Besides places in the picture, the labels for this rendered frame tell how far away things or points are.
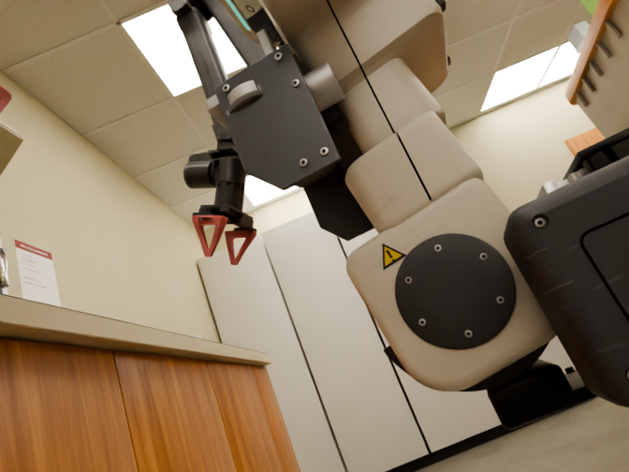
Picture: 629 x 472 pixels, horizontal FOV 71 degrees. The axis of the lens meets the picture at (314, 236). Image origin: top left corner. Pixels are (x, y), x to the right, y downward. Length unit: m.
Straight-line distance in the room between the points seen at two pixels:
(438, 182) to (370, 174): 0.07
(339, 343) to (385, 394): 0.52
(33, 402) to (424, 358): 0.50
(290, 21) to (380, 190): 0.25
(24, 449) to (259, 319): 3.21
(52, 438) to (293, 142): 0.50
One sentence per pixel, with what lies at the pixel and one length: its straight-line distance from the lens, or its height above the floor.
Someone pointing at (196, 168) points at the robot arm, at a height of 1.18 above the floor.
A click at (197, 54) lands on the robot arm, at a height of 1.44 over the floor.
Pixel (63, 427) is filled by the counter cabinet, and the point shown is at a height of 0.78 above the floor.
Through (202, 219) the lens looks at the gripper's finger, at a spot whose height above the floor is 1.05.
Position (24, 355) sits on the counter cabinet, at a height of 0.87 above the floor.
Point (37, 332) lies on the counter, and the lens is 0.73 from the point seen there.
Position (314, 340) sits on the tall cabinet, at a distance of 3.69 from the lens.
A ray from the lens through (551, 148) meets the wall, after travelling 4.92.
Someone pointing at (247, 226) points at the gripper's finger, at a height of 1.04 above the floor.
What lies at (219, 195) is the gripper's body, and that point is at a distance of 0.89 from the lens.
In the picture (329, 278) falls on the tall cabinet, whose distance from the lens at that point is 3.75.
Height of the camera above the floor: 0.68
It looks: 20 degrees up
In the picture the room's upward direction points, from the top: 22 degrees counter-clockwise
